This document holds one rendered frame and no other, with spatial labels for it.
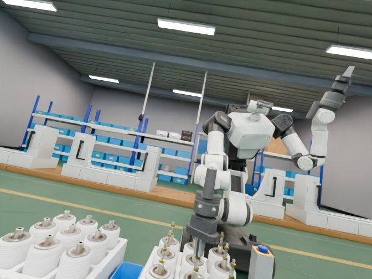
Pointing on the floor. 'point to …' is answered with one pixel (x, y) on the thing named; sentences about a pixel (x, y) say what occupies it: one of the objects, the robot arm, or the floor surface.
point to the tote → (249, 189)
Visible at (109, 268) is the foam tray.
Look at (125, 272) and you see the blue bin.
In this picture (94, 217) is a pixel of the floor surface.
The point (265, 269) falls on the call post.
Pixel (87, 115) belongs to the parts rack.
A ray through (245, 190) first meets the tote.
